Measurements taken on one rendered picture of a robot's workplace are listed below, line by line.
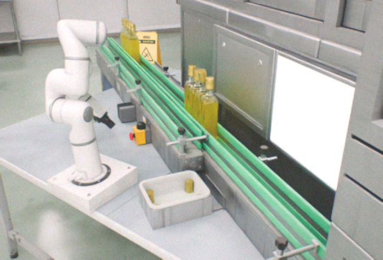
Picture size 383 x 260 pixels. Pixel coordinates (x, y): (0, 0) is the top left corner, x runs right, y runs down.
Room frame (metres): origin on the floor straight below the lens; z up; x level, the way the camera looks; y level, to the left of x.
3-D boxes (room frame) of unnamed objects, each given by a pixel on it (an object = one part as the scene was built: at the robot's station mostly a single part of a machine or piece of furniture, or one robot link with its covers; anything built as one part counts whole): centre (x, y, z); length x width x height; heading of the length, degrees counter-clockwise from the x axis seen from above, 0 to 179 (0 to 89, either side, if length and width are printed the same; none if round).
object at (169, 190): (1.18, 0.05, 0.80); 0.22 x 0.17 x 0.09; 112
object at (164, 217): (1.19, 0.03, 0.79); 0.27 x 0.17 x 0.08; 112
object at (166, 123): (2.15, 0.36, 0.92); 1.75 x 0.01 x 0.08; 22
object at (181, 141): (1.32, 0.01, 0.95); 0.17 x 0.03 x 0.12; 112
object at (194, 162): (1.33, -0.01, 0.85); 0.09 x 0.04 x 0.07; 112
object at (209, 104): (1.45, -0.08, 0.99); 0.06 x 0.06 x 0.21; 21
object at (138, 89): (1.86, 0.28, 0.94); 0.07 x 0.04 x 0.13; 112
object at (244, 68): (1.29, -0.29, 1.15); 0.90 x 0.03 x 0.34; 22
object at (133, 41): (2.49, 0.36, 1.02); 0.06 x 0.06 x 0.28; 22
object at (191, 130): (2.18, 0.29, 0.92); 1.75 x 0.01 x 0.08; 22
